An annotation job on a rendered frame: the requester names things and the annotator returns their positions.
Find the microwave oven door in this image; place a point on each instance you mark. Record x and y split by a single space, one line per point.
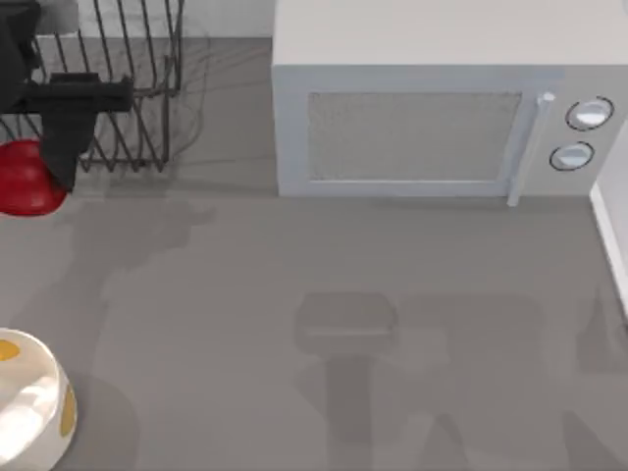
412 137

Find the pale microwave oven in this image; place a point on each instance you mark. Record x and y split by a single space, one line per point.
441 34

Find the white furniture panel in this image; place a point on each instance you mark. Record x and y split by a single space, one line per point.
613 230

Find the small microwave knob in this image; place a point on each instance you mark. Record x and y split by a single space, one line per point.
571 156

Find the large microwave knob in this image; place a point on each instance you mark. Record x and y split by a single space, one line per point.
589 113

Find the white bowl with yellow spots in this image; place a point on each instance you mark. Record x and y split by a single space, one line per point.
29 402

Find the red bowl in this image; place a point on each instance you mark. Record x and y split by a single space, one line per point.
24 181

